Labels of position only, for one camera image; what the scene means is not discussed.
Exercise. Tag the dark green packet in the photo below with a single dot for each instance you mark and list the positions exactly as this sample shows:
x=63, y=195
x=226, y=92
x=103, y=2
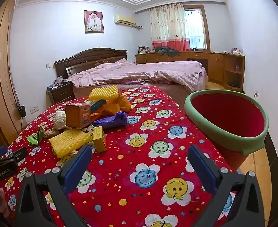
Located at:
x=97, y=103

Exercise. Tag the grey clothing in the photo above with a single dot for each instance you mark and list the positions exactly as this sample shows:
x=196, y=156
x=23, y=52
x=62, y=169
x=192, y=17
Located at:
x=166, y=51

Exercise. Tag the red floral printed blanket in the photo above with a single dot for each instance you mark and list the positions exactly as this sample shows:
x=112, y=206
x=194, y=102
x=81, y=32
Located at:
x=129, y=165

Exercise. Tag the framed wall photo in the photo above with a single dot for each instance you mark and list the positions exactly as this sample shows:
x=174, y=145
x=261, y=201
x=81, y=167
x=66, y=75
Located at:
x=93, y=21

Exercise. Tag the purple plastic wrapper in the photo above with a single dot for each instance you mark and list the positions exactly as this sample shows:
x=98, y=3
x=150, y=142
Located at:
x=110, y=121

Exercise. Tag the white wall socket with plug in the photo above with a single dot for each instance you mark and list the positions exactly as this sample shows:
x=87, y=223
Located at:
x=255, y=95

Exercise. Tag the row of books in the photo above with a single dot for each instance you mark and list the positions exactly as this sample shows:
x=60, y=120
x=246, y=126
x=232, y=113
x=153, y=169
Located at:
x=144, y=50

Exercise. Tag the white and pink containers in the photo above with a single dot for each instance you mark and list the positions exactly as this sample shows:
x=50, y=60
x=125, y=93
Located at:
x=237, y=51

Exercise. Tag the pink duvet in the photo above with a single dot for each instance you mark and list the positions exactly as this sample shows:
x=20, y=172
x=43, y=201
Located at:
x=141, y=72

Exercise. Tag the yellow foam net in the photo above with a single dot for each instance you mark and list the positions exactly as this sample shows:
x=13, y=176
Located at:
x=103, y=93
x=70, y=141

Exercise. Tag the window with bars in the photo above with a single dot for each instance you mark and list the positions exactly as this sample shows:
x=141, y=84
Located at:
x=198, y=28

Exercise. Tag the red bin with green rim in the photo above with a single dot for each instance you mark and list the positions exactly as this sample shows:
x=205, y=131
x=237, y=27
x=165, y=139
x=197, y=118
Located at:
x=224, y=113

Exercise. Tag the dark wooden nightstand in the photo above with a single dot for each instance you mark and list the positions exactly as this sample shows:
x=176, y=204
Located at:
x=62, y=93

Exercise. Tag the peanut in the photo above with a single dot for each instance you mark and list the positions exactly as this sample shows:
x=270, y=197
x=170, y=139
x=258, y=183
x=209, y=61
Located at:
x=48, y=133

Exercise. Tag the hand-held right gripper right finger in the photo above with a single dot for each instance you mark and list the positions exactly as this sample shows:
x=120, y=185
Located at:
x=201, y=167

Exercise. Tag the orange cardboard box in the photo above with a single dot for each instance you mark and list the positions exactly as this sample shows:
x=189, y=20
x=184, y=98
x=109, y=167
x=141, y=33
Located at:
x=77, y=115

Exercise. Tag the orange plastic bag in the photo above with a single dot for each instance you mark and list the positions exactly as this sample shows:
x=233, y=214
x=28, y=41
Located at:
x=122, y=104

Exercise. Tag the green striped wrapper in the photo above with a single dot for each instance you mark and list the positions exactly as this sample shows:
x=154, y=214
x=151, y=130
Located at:
x=35, y=137

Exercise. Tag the wooden desk cabinet unit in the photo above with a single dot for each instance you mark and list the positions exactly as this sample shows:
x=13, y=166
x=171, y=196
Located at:
x=215, y=62

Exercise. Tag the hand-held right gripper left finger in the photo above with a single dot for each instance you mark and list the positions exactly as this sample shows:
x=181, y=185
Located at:
x=78, y=167

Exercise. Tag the person's left hand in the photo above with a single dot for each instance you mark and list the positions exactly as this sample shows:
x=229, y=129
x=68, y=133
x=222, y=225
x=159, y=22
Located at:
x=3, y=203

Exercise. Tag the crumpled pale clothing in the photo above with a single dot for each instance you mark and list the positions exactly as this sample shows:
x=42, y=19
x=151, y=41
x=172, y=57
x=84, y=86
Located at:
x=59, y=81

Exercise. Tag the floral curtain with red hem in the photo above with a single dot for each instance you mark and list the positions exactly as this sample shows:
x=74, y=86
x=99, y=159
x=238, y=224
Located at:
x=168, y=26

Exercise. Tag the small yellow cardboard box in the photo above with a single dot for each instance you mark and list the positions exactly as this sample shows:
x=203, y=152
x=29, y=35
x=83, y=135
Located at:
x=99, y=138

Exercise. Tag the wooden bed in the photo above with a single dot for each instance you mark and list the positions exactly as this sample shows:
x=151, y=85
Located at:
x=91, y=54

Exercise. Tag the wall air conditioner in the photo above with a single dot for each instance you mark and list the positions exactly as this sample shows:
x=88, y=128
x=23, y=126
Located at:
x=124, y=20

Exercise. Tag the white foam net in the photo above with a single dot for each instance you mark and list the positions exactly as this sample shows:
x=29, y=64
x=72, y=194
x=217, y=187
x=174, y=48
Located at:
x=59, y=120

